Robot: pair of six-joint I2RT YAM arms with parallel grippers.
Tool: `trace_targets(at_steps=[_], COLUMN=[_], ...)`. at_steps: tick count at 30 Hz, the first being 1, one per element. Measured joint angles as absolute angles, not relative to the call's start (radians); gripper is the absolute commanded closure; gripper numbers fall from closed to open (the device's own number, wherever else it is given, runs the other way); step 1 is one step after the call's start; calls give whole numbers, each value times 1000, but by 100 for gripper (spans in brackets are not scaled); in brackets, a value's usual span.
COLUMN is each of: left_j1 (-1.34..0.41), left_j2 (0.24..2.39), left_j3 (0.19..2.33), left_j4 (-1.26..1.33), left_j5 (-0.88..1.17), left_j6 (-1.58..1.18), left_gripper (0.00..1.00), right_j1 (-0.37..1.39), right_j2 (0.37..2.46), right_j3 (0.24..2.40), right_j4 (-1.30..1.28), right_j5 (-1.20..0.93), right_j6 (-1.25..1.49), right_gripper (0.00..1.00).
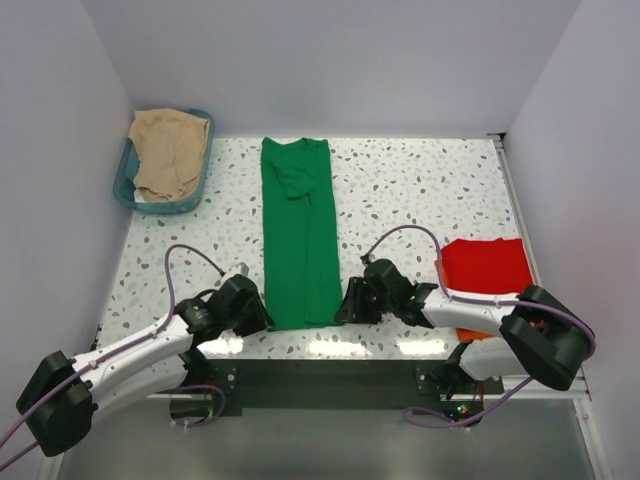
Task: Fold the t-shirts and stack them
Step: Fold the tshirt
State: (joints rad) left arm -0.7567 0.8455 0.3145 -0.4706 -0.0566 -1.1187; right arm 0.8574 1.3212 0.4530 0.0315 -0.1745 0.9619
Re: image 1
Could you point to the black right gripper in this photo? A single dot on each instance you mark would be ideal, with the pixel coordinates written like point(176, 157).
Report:
point(352, 309)

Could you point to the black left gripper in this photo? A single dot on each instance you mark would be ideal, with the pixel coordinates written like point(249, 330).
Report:
point(260, 319)

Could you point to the green t shirt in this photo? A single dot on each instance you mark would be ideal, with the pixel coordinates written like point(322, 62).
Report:
point(302, 284)

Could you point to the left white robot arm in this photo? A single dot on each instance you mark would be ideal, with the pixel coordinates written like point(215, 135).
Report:
point(65, 396)

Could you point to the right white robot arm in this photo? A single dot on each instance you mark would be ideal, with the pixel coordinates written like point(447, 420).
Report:
point(528, 333)

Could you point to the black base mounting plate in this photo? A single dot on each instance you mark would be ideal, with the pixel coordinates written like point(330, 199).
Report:
point(239, 385)

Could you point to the folded red t shirt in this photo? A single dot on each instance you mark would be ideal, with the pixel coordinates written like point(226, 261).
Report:
point(497, 266)

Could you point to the teal plastic basket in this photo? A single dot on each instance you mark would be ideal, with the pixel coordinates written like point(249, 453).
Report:
point(124, 189)

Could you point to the beige t shirt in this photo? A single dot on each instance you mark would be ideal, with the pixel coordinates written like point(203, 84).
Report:
point(171, 146)

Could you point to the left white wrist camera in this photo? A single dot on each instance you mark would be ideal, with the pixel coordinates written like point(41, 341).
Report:
point(237, 270)

